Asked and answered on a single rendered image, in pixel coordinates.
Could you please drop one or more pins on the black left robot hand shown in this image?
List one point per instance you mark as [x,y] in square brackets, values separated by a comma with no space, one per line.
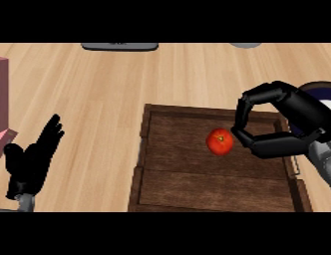
[29,162]

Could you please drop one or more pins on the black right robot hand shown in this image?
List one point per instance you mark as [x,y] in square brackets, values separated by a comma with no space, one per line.
[290,119]

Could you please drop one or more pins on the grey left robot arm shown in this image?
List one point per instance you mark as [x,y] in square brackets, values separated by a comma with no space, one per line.
[20,203]

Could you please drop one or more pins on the red tomato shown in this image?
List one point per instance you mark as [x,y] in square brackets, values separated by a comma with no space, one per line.
[220,141]

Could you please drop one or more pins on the dark brown wooden tray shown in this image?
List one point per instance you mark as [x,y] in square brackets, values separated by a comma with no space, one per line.
[211,179]

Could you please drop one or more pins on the grey round object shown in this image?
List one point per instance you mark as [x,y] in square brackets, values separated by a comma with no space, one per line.
[245,45]

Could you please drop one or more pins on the dark grey flat appliance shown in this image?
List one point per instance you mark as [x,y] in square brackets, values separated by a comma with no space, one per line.
[120,46]

